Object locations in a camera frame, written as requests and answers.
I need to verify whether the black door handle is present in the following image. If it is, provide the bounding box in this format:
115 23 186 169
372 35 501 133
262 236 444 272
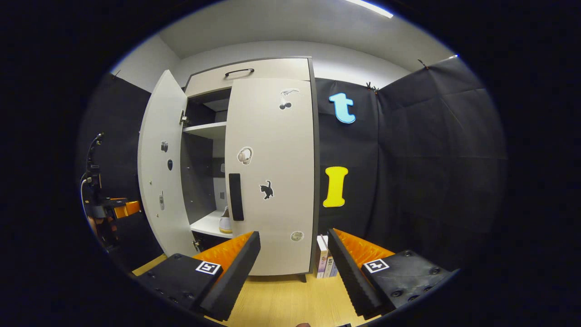
228 173 244 221

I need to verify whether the purple and white book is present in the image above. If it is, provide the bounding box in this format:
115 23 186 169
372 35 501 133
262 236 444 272
315 235 329 279

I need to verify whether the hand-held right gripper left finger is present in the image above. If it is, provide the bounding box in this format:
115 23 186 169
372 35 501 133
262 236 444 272
136 232 261 322

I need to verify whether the white and grey shoe cabinet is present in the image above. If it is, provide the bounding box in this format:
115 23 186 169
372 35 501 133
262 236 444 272
138 56 320 283

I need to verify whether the long ceiling light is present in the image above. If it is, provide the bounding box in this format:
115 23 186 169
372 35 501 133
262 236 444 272
345 0 394 19

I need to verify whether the white cabinet door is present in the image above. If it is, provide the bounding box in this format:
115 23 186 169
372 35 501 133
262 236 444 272
225 78 315 277
138 69 200 258

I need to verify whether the black backdrop cloth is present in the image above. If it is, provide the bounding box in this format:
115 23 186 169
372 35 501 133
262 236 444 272
315 55 508 273
75 73 164 273

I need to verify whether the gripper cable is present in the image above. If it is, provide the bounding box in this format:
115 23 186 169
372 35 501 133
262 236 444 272
80 132 105 215

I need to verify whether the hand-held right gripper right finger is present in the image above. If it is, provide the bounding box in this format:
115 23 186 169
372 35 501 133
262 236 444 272
328 228 454 318

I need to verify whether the white cabinet drawer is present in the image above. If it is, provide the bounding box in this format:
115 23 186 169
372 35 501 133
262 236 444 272
185 58 311 97

